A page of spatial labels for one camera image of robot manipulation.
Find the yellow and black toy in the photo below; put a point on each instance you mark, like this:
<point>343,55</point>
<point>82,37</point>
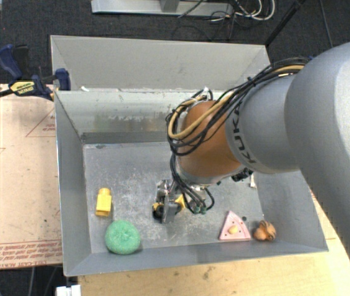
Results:
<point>180,201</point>

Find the grey metal bin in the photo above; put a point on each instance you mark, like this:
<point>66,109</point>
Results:
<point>125,171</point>

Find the green round sponge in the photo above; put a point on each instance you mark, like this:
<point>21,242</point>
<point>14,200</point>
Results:
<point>122,237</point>

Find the pink triangular toy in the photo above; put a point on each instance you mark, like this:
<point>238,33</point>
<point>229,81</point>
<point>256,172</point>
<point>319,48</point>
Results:
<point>234,230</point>

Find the yellow toy block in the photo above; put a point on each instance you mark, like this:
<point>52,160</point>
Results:
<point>103,203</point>

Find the black cylinder on white bracket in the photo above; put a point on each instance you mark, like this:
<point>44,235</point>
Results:
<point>242,174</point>

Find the orange striped toy animal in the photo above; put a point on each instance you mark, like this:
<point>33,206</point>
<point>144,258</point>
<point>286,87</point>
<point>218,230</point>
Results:
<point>265,231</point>

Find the brown cardboard board red print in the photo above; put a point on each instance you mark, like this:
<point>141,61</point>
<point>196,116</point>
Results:
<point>27,171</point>

